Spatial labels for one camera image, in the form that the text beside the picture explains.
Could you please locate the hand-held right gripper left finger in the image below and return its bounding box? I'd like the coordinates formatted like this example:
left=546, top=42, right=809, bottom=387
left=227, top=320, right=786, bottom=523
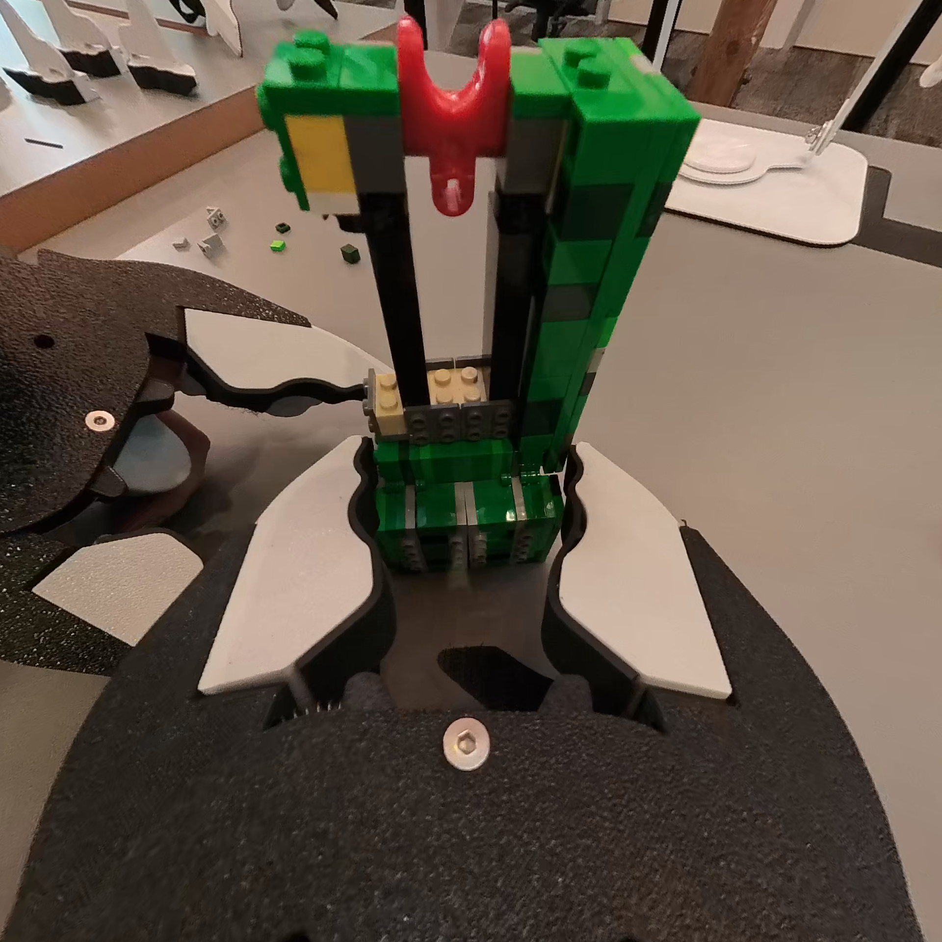
left=197, top=438, right=395, bottom=696

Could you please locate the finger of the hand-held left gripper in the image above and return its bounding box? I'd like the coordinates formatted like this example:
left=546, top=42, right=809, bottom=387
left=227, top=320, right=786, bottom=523
left=33, top=533, right=206, bottom=649
left=180, top=308, right=398, bottom=419

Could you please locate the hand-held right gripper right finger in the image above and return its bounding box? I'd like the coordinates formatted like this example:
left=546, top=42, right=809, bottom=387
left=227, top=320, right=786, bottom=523
left=543, top=442, right=734, bottom=700

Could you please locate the green toy brick model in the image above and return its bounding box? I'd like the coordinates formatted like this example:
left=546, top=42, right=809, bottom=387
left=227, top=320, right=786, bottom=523
left=256, top=15, right=702, bottom=576

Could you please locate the grey desk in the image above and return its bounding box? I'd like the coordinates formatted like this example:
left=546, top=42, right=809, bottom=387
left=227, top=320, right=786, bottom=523
left=0, top=48, right=942, bottom=942

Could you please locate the grey table with wooden edge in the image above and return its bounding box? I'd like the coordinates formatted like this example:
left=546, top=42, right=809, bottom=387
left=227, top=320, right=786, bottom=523
left=0, top=0, right=402, bottom=210

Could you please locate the row of grey wedge plates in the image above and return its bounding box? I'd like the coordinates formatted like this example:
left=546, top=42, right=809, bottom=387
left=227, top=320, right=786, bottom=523
left=0, top=0, right=340, bottom=107

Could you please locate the white flat stand base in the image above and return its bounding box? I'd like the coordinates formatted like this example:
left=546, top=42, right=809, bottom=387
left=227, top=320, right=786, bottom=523
left=662, top=120, right=871, bottom=245

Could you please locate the white round disc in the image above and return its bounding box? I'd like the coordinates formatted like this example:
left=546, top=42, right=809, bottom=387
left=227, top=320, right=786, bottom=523
left=680, top=140, right=759, bottom=183

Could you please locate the black slanted pole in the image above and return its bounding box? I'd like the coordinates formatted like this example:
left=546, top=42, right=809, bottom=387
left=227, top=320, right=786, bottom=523
left=839, top=0, right=942, bottom=133

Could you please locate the clear stand post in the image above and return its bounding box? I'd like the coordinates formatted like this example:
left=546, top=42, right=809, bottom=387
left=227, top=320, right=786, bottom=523
left=805, top=74, right=871, bottom=157

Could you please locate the brown wooden post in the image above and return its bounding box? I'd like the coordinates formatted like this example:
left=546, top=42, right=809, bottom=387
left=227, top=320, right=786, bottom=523
left=688, top=0, right=778, bottom=108

